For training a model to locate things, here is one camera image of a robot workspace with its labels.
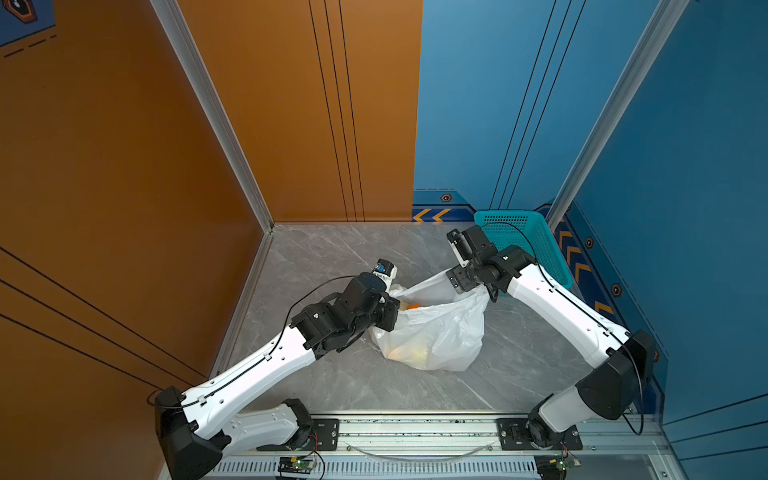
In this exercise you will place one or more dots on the left green circuit board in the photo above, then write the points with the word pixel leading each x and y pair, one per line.
pixel 296 467

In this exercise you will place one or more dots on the aluminium front rail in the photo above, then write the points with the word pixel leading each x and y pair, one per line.
pixel 461 446

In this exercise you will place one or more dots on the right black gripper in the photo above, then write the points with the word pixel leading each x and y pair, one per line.
pixel 457 280

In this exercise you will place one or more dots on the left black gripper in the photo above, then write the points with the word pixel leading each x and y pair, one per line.
pixel 391 306

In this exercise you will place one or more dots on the teal plastic basket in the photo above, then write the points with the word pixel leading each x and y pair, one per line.
pixel 530 231

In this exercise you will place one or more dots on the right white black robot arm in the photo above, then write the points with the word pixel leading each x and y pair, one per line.
pixel 622 362

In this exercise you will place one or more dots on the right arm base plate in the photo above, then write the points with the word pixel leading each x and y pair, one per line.
pixel 519 434

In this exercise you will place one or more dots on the green circuit board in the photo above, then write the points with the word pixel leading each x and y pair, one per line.
pixel 296 467
pixel 555 468

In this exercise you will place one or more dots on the right green circuit board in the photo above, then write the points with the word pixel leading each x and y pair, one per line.
pixel 555 468

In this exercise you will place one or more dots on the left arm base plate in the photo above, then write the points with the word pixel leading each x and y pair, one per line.
pixel 322 436

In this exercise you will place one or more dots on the white plastic bag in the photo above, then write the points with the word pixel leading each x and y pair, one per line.
pixel 445 333

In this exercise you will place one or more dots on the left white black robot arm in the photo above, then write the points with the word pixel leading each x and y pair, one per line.
pixel 200 426

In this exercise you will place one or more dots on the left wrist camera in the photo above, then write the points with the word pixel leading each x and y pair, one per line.
pixel 385 270

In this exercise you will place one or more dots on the right aluminium corner post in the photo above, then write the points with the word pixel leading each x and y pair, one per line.
pixel 652 40

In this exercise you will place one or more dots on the aluminium corner post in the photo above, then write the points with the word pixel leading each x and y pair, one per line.
pixel 176 29
pixel 652 40

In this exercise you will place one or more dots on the left aluminium corner post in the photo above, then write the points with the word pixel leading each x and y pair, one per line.
pixel 176 29

